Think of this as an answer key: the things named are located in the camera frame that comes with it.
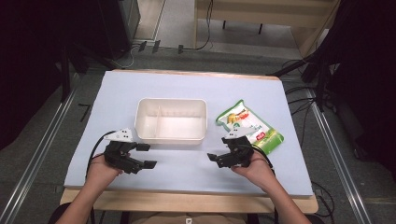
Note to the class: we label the metal floor rail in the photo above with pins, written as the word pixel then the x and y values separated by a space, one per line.
pixel 37 155
pixel 339 161

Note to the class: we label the wooden table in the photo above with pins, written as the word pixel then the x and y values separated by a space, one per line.
pixel 186 202

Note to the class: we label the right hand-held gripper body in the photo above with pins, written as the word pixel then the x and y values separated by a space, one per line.
pixel 238 152

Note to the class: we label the light wooden bench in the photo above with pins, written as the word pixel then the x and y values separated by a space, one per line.
pixel 264 9

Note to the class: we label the black stand legs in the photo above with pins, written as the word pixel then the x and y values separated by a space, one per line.
pixel 66 77
pixel 320 87

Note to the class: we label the person's beige clothing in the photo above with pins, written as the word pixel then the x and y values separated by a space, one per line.
pixel 162 218

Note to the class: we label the black curtain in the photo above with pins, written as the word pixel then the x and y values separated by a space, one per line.
pixel 28 62
pixel 367 77

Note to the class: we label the person's left hand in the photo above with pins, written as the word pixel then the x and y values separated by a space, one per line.
pixel 99 171

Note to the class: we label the person's right hand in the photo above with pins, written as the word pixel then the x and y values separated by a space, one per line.
pixel 260 171

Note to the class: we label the green and white snack packet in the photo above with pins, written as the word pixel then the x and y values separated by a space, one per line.
pixel 249 119

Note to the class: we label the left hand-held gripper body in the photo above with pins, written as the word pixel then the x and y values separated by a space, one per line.
pixel 118 155

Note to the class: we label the light blue table mat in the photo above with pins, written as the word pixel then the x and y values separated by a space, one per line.
pixel 186 84

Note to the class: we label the dark cabinet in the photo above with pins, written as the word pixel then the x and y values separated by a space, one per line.
pixel 121 25

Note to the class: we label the white plastic divided container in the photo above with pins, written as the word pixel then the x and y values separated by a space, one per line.
pixel 171 123

